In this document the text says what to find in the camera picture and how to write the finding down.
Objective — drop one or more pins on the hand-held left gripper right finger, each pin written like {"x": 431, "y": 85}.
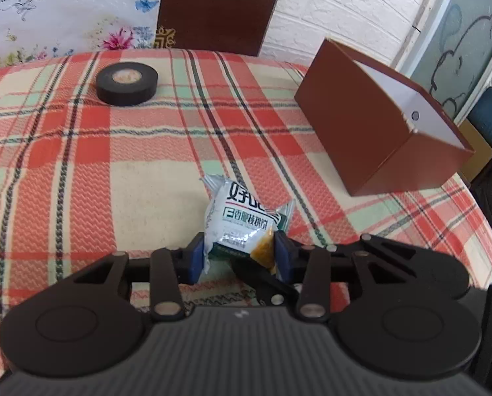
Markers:
{"x": 283, "y": 255}

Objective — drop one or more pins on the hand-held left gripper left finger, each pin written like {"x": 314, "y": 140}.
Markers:
{"x": 195, "y": 260}

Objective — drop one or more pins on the white green snack packet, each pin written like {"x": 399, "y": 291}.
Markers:
{"x": 237, "y": 218}

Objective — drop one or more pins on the brown cardboard box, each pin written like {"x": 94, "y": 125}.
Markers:
{"x": 353, "y": 132}

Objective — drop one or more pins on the red plaid blanket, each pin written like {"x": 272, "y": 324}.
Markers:
{"x": 106, "y": 173}

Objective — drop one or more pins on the black tape roll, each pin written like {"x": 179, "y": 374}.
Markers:
{"x": 106, "y": 90}

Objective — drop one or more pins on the blue chair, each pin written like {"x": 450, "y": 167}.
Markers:
{"x": 491, "y": 109}

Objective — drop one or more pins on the brown box lid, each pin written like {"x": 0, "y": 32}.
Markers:
{"x": 217, "y": 4}

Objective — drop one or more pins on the white floral pillow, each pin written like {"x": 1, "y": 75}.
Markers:
{"x": 64, "y": 16}

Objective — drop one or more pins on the glass door with cartoon drawing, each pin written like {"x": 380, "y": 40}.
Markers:
{"x": 468, "y": 29}

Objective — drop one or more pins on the white door frame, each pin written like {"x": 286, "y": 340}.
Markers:
{"x": 431, "y": 16}

